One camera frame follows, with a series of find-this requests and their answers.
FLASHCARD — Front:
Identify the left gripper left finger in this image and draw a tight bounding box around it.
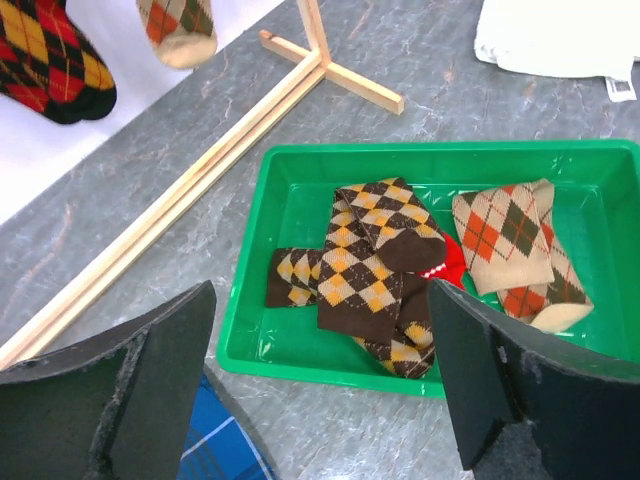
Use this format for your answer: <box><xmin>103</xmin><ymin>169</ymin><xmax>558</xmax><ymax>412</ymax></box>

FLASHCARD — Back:
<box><xmin>1</xmin><ymin>281</ymin><xmax>216</xmax><ymax>479</ymax></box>

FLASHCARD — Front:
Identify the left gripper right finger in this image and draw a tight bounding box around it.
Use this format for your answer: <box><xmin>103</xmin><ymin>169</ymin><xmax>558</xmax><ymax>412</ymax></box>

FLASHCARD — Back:
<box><xmin>428</xmin><ymin>279</ymin><xmax>639</xmax><ymax>479</ymax></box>

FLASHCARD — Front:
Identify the blue plaid shirt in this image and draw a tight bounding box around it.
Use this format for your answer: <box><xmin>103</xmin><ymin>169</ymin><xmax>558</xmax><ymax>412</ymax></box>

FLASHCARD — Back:
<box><xmin>177</xmin><ymin>373</ymin><xmax>276</xmax><ymax>480</ymax></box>

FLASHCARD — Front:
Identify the brown yellow argyle sock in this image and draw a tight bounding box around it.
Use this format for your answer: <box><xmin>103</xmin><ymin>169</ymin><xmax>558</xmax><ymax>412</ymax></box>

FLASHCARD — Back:
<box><xmin>353</xmin><ymin>273</ymin><xmax>435</xmax><ymax>379</ymax></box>
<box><xmin>266</xmin><ymin>177</ymin><xmax>446</xmax><ymax>343</ymax></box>

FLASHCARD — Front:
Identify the wooden clothes rack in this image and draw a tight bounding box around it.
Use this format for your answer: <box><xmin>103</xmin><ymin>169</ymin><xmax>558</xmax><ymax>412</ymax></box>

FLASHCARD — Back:
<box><xmin>1</xmin><ymin>1</ymin><xmax>404</xmax><ymax>368</ymax></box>

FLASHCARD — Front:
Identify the green plastic tray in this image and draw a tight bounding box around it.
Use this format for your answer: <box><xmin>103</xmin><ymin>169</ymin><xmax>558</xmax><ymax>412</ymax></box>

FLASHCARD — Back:
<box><xmin>217</xmin><ymin>140</ymin><xmax>639</xmax><ymax>398</ymax></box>

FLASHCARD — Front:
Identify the black red argyle sock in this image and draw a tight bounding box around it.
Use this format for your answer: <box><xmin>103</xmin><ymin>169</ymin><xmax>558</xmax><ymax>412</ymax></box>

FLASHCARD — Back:
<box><xmin>1</xmin><ymin>0</ymin><xmax>117</xmax><ymax>125</ymax></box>

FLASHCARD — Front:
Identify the tan brown argyle sock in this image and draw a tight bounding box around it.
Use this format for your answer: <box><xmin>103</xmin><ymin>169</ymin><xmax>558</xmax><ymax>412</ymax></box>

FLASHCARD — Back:
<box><xmin>452</xmin><ymin>178</ymin><xmax>594</xmax><ymax>333</ymax></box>

